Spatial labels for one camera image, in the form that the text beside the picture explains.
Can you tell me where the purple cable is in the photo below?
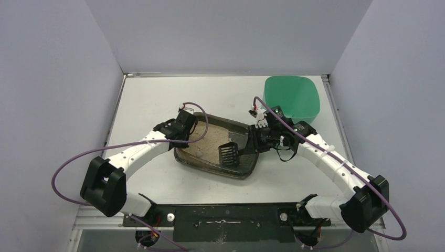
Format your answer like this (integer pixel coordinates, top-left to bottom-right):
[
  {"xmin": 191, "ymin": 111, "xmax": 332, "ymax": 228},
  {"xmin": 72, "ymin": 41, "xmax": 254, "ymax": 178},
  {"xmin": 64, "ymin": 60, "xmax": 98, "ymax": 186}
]
[
  {"xmin": 253, "ymin": 96, "xmax": 407, "ymax": 242},
  {"xmin": 51, "ymin": 101, "xmax": 209, "ymax": 206}
]

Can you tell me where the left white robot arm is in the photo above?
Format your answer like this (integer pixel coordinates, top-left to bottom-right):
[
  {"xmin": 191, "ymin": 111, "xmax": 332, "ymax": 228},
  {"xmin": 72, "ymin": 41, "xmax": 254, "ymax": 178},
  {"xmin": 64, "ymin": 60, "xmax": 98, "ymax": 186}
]
[{"xmin": 80, "ymin": 107, "xmax": 197, "ymax": 217}]

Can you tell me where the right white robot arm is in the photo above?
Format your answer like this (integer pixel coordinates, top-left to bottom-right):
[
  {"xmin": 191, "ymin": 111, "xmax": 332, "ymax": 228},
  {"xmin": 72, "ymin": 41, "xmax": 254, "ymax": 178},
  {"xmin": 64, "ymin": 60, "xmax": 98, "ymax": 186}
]
[{"xmin": 249, "ymin": 104, "xmax": 389, "ymax": 233}]

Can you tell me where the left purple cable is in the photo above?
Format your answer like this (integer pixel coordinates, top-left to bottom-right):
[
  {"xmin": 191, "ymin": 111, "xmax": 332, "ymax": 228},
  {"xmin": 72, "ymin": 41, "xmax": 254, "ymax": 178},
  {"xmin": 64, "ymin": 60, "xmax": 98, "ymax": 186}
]
[{"xmin": 51, "ymin": 101, "xmax": 209, "ymax": 206}]

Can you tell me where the black slotted litter scoop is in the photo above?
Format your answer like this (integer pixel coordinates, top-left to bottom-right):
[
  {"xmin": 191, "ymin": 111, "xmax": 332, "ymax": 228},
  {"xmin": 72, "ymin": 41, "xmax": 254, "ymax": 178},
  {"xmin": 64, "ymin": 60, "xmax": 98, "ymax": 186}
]
[{"xmin": 218, "ymin": 142, "xmax": 255, "ymax": 168}]

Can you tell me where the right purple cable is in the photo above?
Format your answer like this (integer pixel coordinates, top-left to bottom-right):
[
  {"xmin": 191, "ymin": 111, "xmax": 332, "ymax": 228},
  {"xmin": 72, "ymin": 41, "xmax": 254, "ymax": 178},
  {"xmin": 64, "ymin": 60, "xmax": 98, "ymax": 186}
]
[{"xmin": 253, "ymin": 96, "xmax": 407, "ymax": 242}]

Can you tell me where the beige cat litter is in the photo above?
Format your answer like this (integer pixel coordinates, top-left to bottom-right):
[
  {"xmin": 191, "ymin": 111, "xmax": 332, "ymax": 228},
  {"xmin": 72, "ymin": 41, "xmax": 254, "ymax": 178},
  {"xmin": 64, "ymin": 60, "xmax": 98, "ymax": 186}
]
[{"xmin": 184, "ymin": 124, "xmax": 231, "ymax": 165}]

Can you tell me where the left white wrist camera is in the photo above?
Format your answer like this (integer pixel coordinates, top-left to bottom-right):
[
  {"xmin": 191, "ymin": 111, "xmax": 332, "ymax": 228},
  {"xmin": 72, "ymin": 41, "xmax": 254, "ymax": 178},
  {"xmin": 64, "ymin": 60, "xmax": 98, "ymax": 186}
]
[{"xmin": 178, "ymin": 103, "xmax": 194, "ymax": 114}]

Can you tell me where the green plastic bin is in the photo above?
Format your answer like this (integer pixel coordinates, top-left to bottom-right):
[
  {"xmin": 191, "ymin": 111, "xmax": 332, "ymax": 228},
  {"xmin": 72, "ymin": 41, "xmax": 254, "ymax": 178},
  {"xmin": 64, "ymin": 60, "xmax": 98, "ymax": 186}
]
[{"xmin": 263, "ymin": 76, "xmax": 320, "ymax": 124}]

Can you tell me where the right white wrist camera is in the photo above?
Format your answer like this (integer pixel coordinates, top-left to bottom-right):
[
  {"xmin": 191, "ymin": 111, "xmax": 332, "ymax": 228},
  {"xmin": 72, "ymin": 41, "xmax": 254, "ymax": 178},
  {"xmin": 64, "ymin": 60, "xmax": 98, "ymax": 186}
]
[{"xmin": 249, "ymin": 105, "xmax": 268, "ymax": 129}]

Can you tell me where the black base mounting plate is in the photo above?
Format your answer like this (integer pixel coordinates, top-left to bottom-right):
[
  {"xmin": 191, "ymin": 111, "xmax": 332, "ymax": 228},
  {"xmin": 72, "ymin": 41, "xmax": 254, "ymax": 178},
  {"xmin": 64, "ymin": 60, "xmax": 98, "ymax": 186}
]
[{"xmin": 140, "ymin": 203, "xmax": 331, "ymax": 243}]

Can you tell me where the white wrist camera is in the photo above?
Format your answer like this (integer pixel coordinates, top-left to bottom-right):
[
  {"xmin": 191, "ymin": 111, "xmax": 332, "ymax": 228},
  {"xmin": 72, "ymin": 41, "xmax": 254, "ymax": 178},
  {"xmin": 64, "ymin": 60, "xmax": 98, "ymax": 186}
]
[
  {"xmin": 178, "ymin": 103, "xmax": 194, "ymax": 114},
  {"xmin": 249, "ymin": 105, "xmax": 268, "ymax": 129}
]

